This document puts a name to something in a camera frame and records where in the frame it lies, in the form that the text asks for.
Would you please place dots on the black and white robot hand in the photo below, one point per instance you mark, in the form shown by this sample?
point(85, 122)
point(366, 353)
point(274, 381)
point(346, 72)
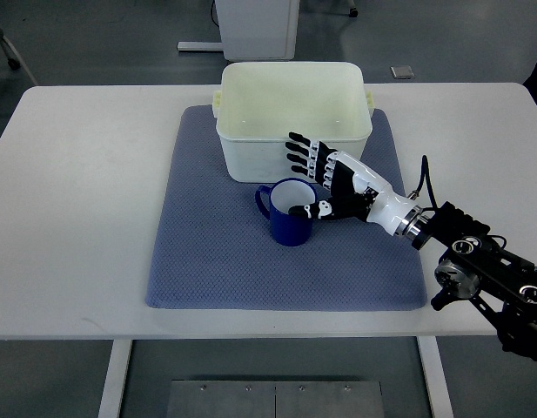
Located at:
point(356, 190)

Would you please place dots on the blue mug white inside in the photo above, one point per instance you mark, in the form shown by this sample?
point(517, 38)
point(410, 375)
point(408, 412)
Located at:
point(275, 201)

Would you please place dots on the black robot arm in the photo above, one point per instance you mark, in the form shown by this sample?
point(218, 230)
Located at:
point(476, 267)

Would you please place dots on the white plastic box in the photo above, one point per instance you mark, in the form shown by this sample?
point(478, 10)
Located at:
point(260, 103)

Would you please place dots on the grey floor outlet plate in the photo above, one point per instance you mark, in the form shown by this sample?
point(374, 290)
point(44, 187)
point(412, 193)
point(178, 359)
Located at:
point(402, 72)

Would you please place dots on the blue quilted mat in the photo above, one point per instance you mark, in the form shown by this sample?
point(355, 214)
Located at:
point(214, 249)

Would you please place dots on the black caster wheel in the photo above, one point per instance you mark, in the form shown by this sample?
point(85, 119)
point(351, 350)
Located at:
point(353, 11)

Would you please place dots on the white right table leg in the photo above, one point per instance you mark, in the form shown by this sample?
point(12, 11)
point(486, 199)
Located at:
point(436, 387)

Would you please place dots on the white table leg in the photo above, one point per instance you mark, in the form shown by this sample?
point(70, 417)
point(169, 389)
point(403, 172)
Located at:
point(114, 383)
point(436, 387)

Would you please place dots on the white cabinet with base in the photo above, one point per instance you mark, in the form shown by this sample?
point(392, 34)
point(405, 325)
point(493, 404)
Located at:
point(252, 31)

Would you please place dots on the white left table leg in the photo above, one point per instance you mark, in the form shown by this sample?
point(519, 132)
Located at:
point(114, 383)

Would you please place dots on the grey office chair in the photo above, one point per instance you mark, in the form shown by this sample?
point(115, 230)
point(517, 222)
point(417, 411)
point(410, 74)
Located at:
point(14, 58)

